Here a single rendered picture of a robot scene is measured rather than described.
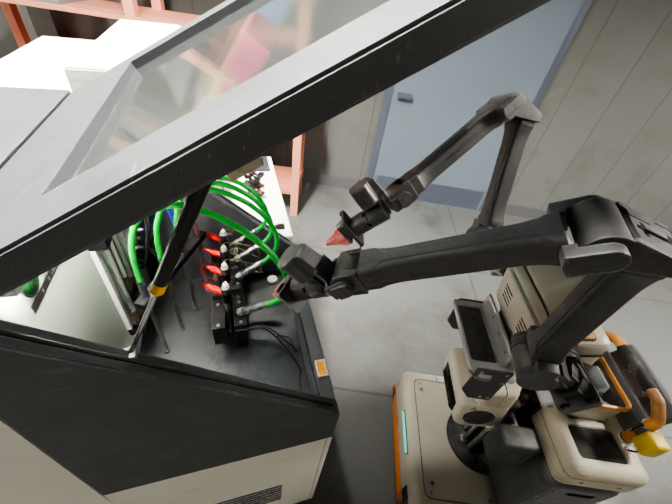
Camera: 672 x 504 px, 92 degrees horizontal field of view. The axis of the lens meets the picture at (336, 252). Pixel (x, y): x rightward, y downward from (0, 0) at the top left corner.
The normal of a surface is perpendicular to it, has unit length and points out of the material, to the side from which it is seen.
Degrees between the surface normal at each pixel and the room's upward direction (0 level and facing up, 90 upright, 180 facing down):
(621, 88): 90
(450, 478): 0
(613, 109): 90
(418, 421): 0
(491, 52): 90
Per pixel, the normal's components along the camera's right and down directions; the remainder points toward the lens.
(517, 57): -0.09, 0.65
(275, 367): 0.13, -0.74
